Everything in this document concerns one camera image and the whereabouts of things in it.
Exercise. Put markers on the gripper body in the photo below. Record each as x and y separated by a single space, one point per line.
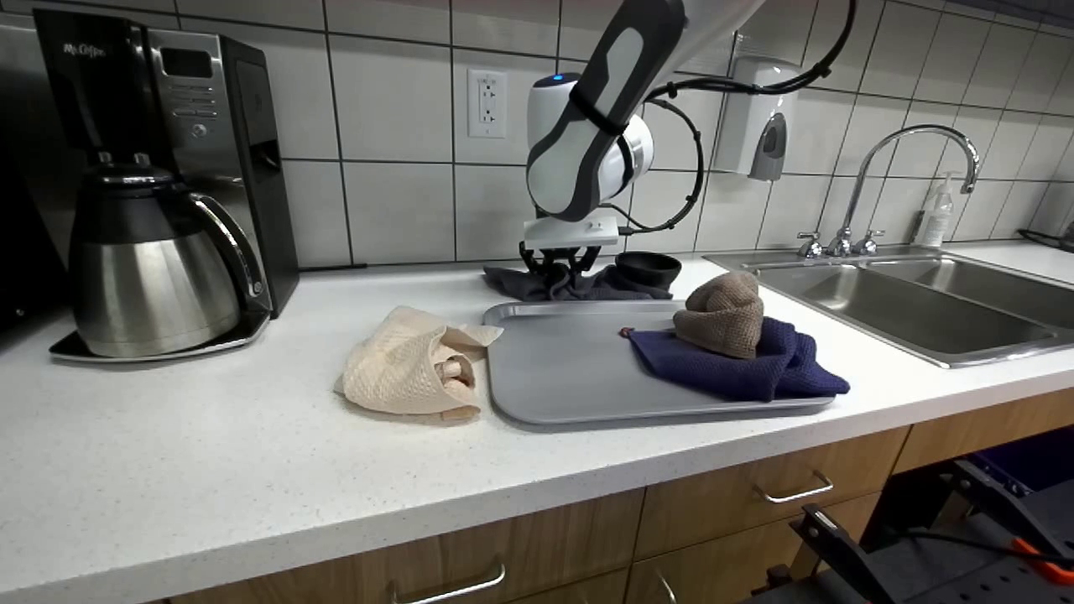
560 252

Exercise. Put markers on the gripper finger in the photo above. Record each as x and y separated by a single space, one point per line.
529 258
590 257

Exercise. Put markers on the dark grey cloth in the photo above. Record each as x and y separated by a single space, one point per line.
612 285

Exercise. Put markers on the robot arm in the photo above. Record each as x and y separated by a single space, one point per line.
587 126

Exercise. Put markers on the black bowl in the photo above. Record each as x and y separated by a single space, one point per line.
648 268

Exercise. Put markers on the grey tray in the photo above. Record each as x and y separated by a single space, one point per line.
562 361

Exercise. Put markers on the brown waffle cloth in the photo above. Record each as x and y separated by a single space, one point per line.
722 319

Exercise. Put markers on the beige waffle cloth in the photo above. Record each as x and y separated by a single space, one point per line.
394 369

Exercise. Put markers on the navy blue cloth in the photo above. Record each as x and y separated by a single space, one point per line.
755 373

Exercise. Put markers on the wooden drawer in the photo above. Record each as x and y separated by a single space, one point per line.
713 503
722 566
537 545

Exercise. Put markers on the chrome tap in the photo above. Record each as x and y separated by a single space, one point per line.
856 180

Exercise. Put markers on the steel sink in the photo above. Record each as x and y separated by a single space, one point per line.
923 310

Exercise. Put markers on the clear pump bottle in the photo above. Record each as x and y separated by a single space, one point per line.
937 218

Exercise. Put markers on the black and silver coffee maker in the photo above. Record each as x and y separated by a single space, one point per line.
210 101

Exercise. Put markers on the steel coffee carafe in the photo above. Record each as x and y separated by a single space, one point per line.
151 277

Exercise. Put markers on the orange clamp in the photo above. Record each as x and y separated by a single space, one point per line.
1045 562

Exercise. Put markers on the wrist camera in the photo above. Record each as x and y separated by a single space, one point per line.
570 232

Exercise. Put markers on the white wall socket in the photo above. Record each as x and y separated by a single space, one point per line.
487 103

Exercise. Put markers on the white wall soap dispenser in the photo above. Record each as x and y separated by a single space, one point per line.
751 117

